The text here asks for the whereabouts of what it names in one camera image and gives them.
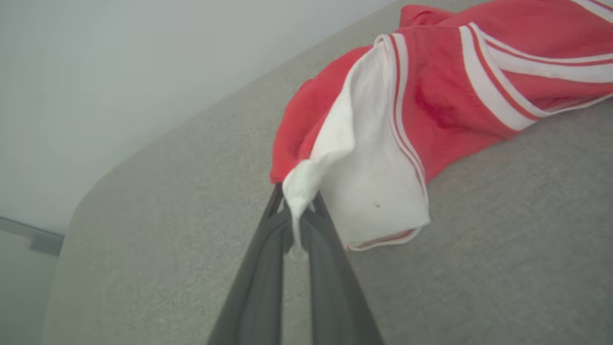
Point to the red and white shirt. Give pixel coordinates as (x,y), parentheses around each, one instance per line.
(455,86)

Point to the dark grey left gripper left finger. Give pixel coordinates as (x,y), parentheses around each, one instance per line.
(256,297)

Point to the grey fabric sofa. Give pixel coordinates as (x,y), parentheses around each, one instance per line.
(167,249)

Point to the grey metal rail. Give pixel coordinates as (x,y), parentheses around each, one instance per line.
(33,237)

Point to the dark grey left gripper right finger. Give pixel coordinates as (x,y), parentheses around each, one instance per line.
(335,297)

